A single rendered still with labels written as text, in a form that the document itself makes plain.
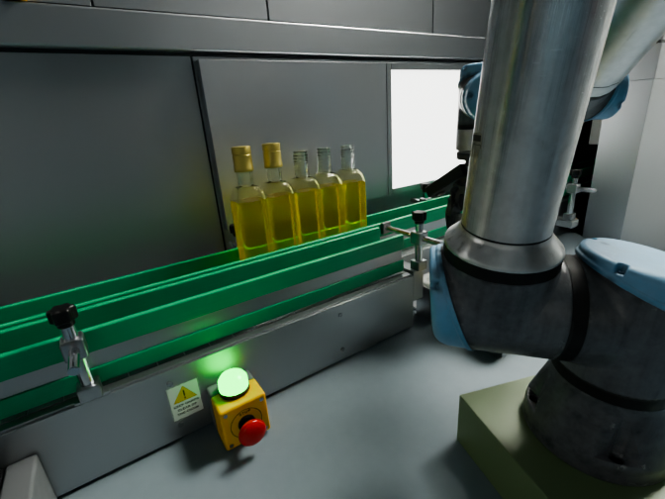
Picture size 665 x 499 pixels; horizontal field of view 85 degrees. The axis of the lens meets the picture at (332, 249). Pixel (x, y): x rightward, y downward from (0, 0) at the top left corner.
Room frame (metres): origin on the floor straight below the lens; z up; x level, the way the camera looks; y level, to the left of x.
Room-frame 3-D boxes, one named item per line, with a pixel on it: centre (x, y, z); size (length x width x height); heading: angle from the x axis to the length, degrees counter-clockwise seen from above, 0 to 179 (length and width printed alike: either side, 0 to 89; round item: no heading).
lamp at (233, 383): (0.45, 0.16, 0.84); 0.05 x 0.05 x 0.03
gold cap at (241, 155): (0.68, 0.15, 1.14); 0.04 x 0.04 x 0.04
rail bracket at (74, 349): (0.37, 0.31, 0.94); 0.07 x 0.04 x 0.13; 32
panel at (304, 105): (1.03, -0.15, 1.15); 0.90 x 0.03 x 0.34; 122
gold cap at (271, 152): (0.71, 0.10, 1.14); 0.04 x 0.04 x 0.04
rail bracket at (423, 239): (0.73, -0.17, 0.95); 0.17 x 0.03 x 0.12; 32
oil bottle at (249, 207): (0.68, 0.15, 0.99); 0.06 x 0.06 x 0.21; 33
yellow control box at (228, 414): (0.45, 0.16, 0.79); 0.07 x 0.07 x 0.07; 32
